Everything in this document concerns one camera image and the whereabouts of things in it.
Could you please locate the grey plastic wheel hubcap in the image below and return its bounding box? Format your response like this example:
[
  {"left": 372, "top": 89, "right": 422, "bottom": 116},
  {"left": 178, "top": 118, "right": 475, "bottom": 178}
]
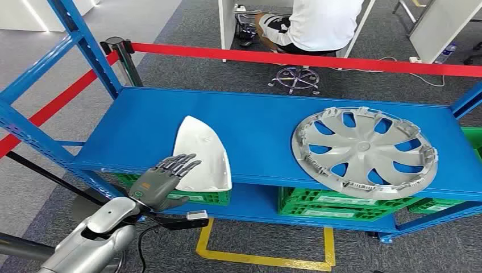
[{"left": 290, "top": 106, "right": 439, "bottom": 200}]

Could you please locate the white plastic mirror cover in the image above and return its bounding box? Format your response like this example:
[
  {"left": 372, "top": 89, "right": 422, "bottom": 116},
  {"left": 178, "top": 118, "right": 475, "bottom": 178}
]
[{"left": 172, "top": 115, "right": 233, "bottom": 193}]

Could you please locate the black stool chrome base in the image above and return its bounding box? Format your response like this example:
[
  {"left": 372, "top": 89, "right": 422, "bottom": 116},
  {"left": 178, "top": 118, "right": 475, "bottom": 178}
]
[{"left": 268, "top": 44, "right": 338, "bottom": 96}]

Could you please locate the white floor cable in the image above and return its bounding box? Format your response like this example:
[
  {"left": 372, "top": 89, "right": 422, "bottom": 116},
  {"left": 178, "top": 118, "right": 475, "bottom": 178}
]
[{"left": 331, "top": 56, "right": 446, "bottom": 88}]

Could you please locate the white desk panel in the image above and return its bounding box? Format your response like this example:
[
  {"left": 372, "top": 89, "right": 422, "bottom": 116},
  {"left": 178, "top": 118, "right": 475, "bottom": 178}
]
[{"left": 408, "top": 0, "right": 482, "bottom": 64}]

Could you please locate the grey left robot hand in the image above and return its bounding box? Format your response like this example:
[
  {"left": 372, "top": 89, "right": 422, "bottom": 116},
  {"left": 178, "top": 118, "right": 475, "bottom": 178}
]
[{"left": 128, "top": 153, "right": 202, "bottom": 213}]

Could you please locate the blue metal shelf rack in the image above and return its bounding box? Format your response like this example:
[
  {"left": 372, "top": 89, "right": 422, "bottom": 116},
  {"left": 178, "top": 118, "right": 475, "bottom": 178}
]
[{"left": 0, "top": 0, "right": 482, "bottom": 244}]

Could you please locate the person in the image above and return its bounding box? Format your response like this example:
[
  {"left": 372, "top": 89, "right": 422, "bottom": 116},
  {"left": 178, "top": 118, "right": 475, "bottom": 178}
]
[{"left": 255, "top": 0, "right": 365, "bottom": 53}]

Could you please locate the clear water bottle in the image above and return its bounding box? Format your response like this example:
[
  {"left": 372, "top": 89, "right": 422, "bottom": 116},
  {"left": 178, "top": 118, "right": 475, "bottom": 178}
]
[{"left": 435, "top": 42, "right": 458, "bottom": 64}]

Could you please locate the red barrier belt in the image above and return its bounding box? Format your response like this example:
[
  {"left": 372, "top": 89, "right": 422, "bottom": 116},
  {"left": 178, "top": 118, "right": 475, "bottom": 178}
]
[
  {"left": 131, "top": 42, "right": 482, "bottom": 78},
  {"left": 0, "top": 51, "right": 121, "bottom": 159}
]

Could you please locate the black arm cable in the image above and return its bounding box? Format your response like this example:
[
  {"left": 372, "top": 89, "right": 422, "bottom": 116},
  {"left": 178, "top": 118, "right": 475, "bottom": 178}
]
[{"left": 136, "top": 224, "right": 163, "bottom": 273}]

